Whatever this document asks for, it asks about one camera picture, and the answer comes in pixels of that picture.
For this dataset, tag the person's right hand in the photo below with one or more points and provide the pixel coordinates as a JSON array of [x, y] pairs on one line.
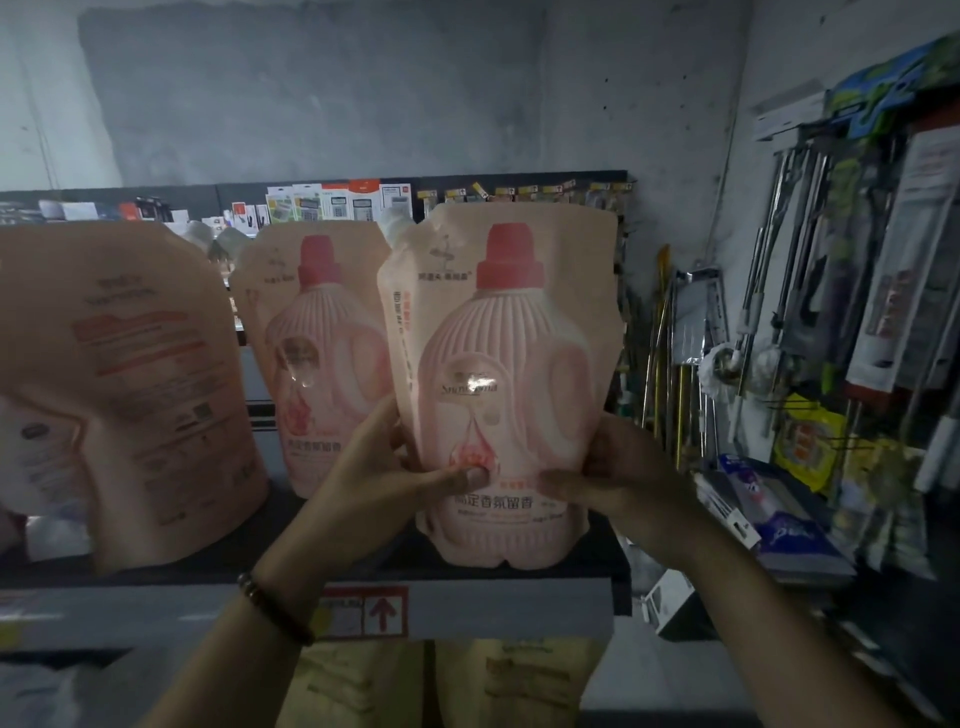
[[638, 495]]

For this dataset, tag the person's left hand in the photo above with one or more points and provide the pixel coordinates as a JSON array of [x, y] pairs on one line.
[[368, 503]]

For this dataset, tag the grey metal shelf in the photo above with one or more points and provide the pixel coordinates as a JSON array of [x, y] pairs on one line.
[[510, 608]]

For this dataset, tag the yellow Snowroma pouch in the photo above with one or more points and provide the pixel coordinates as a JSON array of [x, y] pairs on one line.
[[360, 687], [525, 683]]

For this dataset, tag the magenta Liby detergent pouch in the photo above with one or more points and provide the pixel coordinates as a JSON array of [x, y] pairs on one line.
[[38, 465]]

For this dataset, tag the person's right forearm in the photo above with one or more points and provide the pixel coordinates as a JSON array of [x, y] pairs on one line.
[[780, 645]]

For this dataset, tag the dark aisle shelf unit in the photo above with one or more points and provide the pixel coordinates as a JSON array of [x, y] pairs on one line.
[[915, 600]]

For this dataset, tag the dark background shelf unit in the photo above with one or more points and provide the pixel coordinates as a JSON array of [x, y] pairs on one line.
[[150, 200]]

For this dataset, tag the red-framed price tag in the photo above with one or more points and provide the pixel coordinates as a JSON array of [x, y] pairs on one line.
[[363, 612]]

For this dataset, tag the green and white box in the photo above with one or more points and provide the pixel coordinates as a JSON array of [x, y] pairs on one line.
[[671, 603]]

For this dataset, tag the stack of blue-white packets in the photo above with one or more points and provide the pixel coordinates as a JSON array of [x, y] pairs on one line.
[[780, 525]]

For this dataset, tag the yellow hanging packets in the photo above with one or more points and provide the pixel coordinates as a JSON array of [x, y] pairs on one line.
[[810, 443]]

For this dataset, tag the row of small toiletry boxes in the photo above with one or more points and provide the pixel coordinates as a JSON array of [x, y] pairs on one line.
[[338, 200]]

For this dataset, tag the row of small bottles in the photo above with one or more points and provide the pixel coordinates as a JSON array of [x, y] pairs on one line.
[[525, 192]]

